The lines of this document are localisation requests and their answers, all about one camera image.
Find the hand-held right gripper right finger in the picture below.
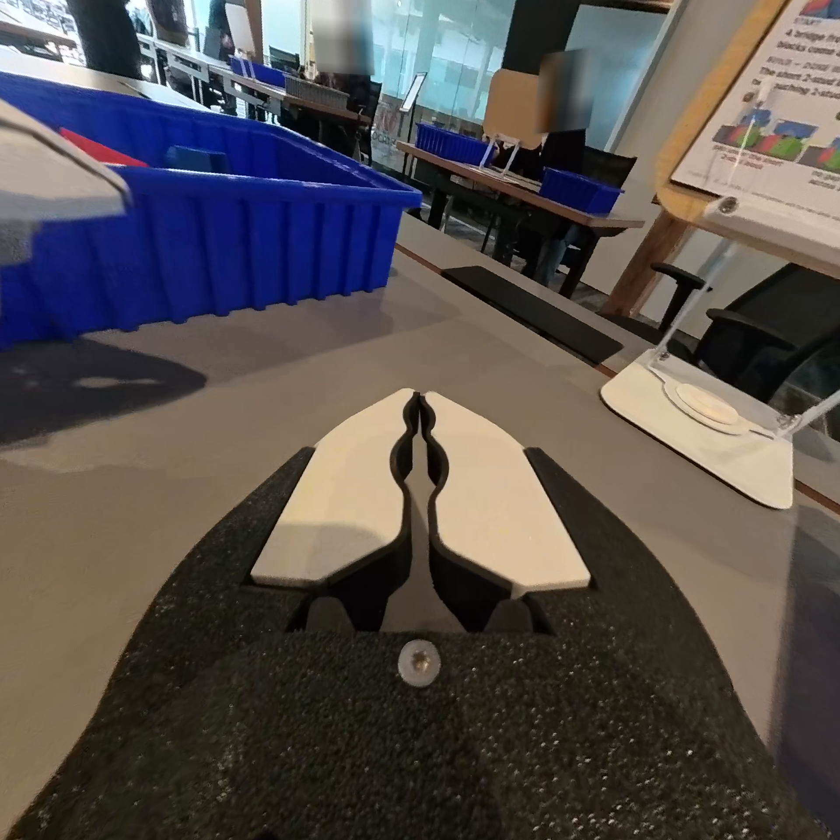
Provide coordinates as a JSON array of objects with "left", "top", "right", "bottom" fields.
[{"left": 420, "top": 392, "right": 592, "bottom": 627}]

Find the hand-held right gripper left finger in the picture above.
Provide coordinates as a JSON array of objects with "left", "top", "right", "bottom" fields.
[{"left": 251, "top": 388, "right": 420, "bottom": 627}]

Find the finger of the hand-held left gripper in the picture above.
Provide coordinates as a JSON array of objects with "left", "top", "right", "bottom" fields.
[{"left": 0, "top": 98, "right": 132, "bottom": 265}]

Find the blue plastic bin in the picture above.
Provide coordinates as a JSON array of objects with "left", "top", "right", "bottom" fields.
[
  {"left": 230, "top": 56, "right": 290, "bottom": 89},
  {"left": 415, "top": 122, "right": 488, "bottom": 165},
  {"left": 0, "top": 71, "right": 423, "bottom": 352},
  {"left": 539, "top": 167, "right": 624, "bottom": 217}
]

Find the red mega block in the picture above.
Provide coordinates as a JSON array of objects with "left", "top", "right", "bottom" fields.
[{"left": 59, "top": 126, "right": 149, "bottom": 169}]

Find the blue mega block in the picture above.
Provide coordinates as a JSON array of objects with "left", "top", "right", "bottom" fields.
[{"left": 164, "top": 146, "right": 228, "bottom": 173}]

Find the instruction board stand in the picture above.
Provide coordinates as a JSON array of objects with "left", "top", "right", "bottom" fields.
[{"left": 600, "top": 0, "right": 840, "bottom": 511}]

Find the grey basket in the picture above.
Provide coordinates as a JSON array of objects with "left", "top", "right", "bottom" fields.
[{"left": 284, "top": 74, "right": 350, "bottom": 109}]

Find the black office chair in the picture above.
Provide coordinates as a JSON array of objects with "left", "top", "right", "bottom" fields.
[{"left": 650, "top": 262, "right": 840, "bottom": 421}]

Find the wooden table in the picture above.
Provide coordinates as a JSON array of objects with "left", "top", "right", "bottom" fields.
[{"left": 397, "top": 141, "right": 645, "bottom": 298}]

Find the wooden display board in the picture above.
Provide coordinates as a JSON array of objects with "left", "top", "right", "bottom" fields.
[{"left": 484, "top": 69, "right": 550, "bottom": 142}]

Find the wooden post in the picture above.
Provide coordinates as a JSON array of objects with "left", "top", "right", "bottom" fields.
[{"left": 600, "top": 209, "right": 691, "bottom": 317}]

